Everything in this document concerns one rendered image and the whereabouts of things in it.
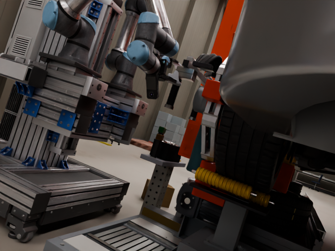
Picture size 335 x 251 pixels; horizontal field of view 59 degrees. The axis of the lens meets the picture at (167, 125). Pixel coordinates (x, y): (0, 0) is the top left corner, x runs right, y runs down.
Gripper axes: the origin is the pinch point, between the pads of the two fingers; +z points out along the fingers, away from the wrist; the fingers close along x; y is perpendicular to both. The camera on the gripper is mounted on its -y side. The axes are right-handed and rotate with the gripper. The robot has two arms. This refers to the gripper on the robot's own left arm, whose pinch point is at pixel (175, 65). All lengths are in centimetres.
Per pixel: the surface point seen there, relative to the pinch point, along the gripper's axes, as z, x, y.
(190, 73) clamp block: -79, 74, 47
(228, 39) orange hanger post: -33, 60, -3
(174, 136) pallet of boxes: 548, -351, -61
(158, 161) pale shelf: -27, 37, 84
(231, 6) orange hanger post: -38, 57, -24
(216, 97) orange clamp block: -89, 96, 62
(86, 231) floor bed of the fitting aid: -73, 44, 129
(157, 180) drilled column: -7, 27, 95
